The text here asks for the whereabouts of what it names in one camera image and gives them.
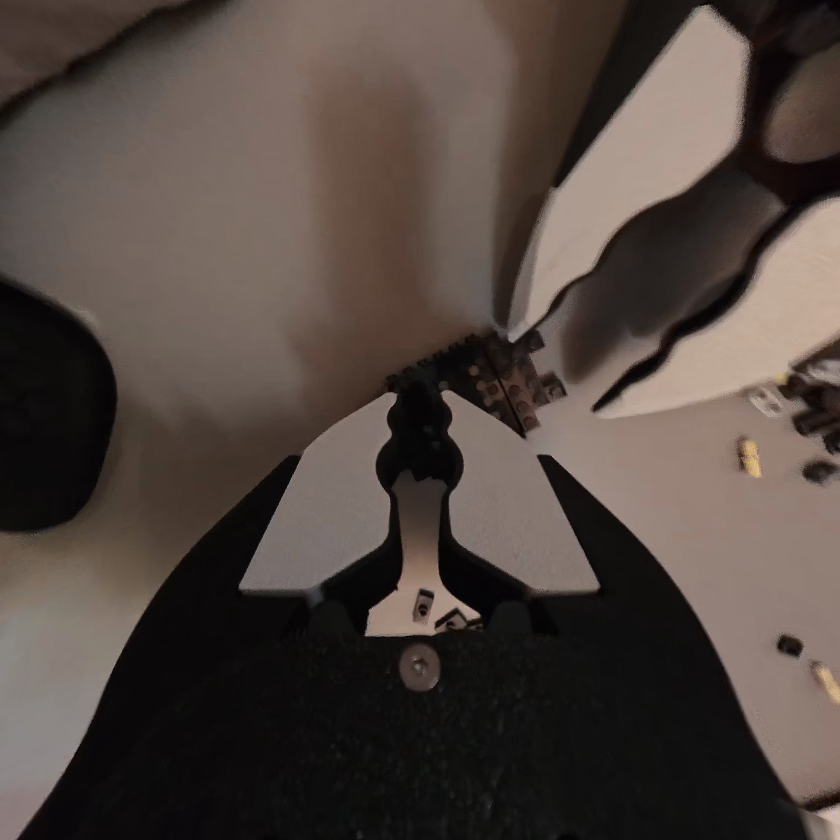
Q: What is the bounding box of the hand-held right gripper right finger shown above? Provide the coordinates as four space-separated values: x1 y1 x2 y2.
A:
438 392 601 634

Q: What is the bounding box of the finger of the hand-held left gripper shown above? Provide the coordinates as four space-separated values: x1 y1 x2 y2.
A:
508 7 788 342
594 197 840 421

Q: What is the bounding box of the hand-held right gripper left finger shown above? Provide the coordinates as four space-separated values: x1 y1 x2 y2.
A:
238 392 403 634

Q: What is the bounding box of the black brick chassis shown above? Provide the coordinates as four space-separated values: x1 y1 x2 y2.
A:
384 330 568 483

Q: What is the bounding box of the pile of small bricks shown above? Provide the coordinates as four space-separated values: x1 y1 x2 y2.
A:
735 357 840 487

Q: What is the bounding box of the black cloth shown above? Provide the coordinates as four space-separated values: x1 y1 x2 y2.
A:
0 279 119 534

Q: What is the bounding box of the tan pin brick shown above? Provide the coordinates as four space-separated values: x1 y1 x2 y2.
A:
808 659 840 704

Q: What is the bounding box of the beige hoodie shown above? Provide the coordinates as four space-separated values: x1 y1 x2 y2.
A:
0 0 217 119

